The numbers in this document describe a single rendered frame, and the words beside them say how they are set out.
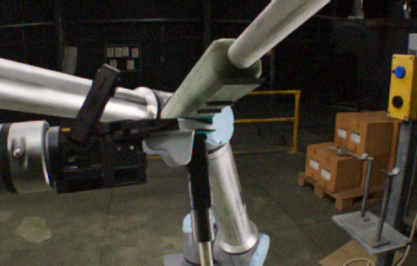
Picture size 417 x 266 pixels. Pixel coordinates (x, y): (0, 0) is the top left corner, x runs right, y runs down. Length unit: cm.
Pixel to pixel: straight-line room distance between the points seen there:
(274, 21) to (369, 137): 344
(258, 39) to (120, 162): 24
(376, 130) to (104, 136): 341
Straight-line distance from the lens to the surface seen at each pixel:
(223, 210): 98
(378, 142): 374
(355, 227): 154
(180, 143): 42
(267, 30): 23
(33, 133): 41
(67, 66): 690
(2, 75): 58
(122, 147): 41
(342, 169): 349
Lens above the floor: 153
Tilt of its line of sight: 13 degrees down
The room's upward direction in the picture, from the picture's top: straight up
